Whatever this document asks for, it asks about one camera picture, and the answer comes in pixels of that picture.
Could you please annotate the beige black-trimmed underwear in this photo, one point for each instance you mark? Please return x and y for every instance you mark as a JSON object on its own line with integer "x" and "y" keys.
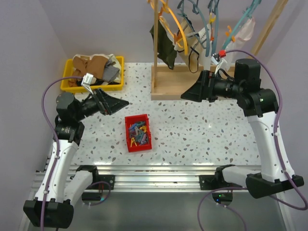
{"x": 190, "y": 42}

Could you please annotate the wooden drying rack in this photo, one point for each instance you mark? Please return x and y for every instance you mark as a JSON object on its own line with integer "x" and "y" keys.
{"x": 169, "y": 84}

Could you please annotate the orange clothes hanger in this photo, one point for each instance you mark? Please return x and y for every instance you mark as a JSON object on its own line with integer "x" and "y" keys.
{"x": 160, "y": 7}

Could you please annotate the yellow clothespin on hanger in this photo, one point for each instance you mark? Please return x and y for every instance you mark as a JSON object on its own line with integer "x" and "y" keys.
{"x": 212, "y": 18}

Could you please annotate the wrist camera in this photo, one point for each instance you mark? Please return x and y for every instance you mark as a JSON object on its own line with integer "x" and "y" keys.
{"x": 219, "y": 61}
{"x": 86, "y": 82}

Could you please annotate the pink white underwear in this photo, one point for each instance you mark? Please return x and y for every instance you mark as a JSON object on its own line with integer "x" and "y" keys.
{"x": 244, "y": 35}

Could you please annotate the red clothespin bin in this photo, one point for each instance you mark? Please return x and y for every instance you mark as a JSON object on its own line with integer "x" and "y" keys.
{"x": 129, "y": 120}

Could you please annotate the teal clothes hanger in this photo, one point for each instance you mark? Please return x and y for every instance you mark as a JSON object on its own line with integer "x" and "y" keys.
{"x": 247, "y": 14}

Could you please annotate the grey-blue clothes hanger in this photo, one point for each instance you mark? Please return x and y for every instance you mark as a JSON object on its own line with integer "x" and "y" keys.
{"x": 204, "y": 26}

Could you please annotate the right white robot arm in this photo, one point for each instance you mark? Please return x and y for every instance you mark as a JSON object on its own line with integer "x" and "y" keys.
{"x": 260, "y": 107}

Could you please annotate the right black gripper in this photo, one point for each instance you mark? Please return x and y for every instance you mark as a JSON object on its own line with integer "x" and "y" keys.
{"x": 203, "y": 89}

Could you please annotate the colourful clothespins pile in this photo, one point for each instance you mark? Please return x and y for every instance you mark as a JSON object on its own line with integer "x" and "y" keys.
{"x": 138, "y": 134}

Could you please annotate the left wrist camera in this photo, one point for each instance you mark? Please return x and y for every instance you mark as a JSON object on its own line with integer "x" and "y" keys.
{"x": 86, "y": 82}

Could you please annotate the orange clothespin on grey hanger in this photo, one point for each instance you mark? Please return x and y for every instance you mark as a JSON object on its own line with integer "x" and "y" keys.
{"x": 212, "y": 34}

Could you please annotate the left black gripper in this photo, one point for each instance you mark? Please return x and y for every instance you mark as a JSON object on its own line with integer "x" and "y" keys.
{"x": 112, "y": 104}

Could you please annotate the yellow plastic bin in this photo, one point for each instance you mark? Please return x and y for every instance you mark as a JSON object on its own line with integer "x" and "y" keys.
{"x": 68, "y": 71}

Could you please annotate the white lettered underwear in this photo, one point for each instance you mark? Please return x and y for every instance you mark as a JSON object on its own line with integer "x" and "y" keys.
{"x": 200, "y": 54}

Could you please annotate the pile of clothes in bin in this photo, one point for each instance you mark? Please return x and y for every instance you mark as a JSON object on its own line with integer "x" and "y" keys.
{"x": 106, "y": 69}

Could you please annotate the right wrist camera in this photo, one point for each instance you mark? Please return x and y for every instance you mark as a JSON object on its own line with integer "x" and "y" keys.
{"x": 219, "y": 61}

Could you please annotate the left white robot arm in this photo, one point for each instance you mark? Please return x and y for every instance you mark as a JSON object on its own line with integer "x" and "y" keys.
{"x": 53, "y": 204}

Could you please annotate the dark green underwear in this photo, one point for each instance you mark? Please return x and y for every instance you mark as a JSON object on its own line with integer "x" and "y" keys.
{"x": 165, "y": 48}

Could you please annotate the orange clothespin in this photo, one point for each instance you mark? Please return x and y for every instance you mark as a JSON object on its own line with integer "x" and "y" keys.
{"x": 178, "y": 41}
{"x": 212, "y": 34}

